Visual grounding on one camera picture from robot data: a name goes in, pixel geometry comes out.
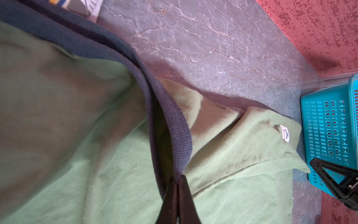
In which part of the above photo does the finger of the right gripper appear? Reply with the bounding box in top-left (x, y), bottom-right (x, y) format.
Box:
top-left (309, 158), bottom-right (358, 211)

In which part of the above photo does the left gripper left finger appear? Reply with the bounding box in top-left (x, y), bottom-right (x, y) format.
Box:
top-left (156, 177), bottom-right (178, 224)

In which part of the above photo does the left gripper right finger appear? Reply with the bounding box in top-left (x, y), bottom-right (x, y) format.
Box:
top-left (178, 175), bottom-right (201, 224)

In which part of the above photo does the green tank top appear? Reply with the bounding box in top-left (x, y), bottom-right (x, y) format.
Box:
top-left (1, 1), bottom-right (309, 224)

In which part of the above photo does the white tank top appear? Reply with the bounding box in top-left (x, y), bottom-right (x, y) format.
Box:
top-left (49, 0), bottom-right (103, 23)

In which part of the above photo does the teal plastic basket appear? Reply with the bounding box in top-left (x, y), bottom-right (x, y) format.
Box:
top-left (300, 73), bottom-right (358, 198)

